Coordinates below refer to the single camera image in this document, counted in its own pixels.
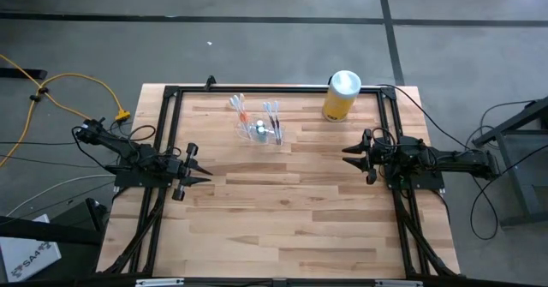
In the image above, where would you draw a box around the blue mouthwash bottle white cap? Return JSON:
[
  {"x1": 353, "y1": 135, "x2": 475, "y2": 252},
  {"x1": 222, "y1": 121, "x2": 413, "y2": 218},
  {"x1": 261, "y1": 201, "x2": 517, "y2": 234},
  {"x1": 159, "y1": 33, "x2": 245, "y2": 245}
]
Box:
[{"x1": 254, "y1": 117, "x2": 267, "y2": 145}]

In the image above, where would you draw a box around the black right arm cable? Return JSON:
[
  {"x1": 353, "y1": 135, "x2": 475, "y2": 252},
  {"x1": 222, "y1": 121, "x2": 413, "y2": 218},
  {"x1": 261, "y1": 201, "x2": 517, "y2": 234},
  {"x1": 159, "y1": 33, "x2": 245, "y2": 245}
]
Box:
[{"x1": 374, "y1": 83, "x2": 472, "y2": 152}]

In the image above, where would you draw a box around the yellow canister white lid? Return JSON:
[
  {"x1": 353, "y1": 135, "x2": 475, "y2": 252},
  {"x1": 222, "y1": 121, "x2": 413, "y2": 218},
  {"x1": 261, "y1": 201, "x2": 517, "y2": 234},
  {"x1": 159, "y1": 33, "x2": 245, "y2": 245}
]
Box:
[{"x1": 321, "y1": 69, "x2": 363, "y2": 123}]

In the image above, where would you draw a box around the black side stand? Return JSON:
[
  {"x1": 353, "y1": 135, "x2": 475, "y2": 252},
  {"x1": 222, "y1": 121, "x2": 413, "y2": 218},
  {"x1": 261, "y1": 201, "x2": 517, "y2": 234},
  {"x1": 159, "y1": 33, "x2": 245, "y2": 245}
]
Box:
[{"x1": 0, "y1": 197, "x2": 108, "y2": 248}]

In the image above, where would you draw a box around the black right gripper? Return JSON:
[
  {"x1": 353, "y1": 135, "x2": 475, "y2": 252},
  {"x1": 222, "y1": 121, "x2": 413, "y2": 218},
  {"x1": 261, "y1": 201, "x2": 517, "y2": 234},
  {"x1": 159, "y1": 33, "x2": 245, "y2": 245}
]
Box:
[{"x1": 342, "y1": 129, "x2": 402, "y2": 185}]

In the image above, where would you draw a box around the clear acrylic organizer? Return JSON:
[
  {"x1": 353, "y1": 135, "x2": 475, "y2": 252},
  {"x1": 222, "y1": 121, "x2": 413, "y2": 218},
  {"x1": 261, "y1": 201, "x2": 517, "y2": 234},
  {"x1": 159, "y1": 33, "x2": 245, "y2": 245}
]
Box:
[{"x1": 233, "y1": 114, "x2": 284, "y2": 146}]

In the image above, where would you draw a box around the yellow power cable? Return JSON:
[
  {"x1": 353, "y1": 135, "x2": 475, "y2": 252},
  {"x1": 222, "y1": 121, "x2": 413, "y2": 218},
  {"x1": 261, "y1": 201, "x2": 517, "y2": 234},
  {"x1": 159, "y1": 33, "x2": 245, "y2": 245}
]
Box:
[{"x1": 0, "y1": 54, "x2": 132, "y2": 169}]

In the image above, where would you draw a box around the black metal stand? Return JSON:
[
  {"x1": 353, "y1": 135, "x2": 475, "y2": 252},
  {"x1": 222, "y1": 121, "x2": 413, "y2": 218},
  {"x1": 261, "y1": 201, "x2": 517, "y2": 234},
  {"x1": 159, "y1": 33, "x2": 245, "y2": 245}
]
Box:
[{"x1": 473, "y1": 97, "x2": 548, "y2": 229}]

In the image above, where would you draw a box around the white cable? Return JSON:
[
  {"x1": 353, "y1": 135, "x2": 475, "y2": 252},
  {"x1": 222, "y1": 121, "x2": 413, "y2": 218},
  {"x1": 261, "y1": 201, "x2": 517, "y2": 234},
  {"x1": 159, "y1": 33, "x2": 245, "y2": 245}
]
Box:
[{"x1": 6, "y1": 173, "x2": 117, "y2": 218}]

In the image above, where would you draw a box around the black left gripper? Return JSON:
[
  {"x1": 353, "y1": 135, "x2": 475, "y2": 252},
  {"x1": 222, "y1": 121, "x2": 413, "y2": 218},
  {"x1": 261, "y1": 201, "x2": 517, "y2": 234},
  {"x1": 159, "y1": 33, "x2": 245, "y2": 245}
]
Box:
[{"x1": 166, "y1": 143, "x2": 214, "y2": 201}]

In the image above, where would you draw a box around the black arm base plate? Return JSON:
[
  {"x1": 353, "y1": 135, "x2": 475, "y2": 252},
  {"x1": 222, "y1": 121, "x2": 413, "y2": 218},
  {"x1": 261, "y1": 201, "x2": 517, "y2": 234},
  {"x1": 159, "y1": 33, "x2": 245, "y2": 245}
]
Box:
[
  {"x1": 384, "y1": 173, "x2": 446, "y2": 193},
  {"x1": 114, "y1": 166, "x2": 176, "y2": 189}
]

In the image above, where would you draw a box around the black aluminium table frame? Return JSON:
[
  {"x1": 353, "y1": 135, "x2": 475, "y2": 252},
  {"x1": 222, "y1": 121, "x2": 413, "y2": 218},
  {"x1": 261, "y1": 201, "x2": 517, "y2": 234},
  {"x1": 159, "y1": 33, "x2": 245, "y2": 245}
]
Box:
[{"x1": 97, "y1": 84, "x2": 458, "y2": 279}]

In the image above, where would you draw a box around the white printed box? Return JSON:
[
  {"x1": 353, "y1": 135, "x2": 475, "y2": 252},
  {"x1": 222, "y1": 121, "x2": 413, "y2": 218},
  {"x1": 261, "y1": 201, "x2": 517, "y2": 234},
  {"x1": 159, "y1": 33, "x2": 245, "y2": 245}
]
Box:
[{"x1": 0, "y1": 213, "x2": 63, "y2": 283}]

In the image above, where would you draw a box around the black flat bar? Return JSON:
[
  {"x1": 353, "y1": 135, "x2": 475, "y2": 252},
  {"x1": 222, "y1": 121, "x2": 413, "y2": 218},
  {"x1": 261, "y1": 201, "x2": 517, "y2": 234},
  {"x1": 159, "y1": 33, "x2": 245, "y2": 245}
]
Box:
[{"x1": 0, "y1": 67, "x2": 48, "y2": 81}]

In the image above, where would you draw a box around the silver metal bracket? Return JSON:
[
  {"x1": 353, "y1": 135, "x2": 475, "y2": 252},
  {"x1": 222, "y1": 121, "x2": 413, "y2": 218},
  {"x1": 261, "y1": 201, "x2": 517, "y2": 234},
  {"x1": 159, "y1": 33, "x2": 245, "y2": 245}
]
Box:
[
  {"x1": 375, "y1": 279, "x2": 423, "y2": 287},
  {"x1": 135, "y1": 278, "x2": 185, "y2": 287}
]

